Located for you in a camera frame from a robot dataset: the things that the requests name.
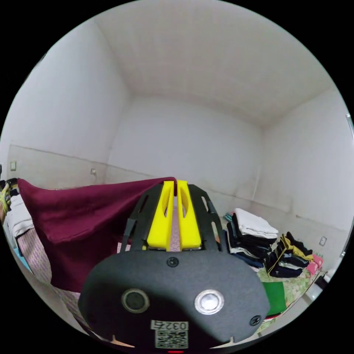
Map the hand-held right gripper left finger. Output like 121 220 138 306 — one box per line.
147 181 175 248

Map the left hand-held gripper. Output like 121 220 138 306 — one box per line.
0 178 19 213

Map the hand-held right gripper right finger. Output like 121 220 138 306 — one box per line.
177 180 202 248

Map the red short sleeve shirt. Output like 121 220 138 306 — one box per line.
17 177 177 294

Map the white folded blanket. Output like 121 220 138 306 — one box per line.
5 193 36 242

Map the pile of clothes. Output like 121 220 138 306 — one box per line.
221 207 325 279

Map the green cloth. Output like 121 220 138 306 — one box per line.
261 281 286 316

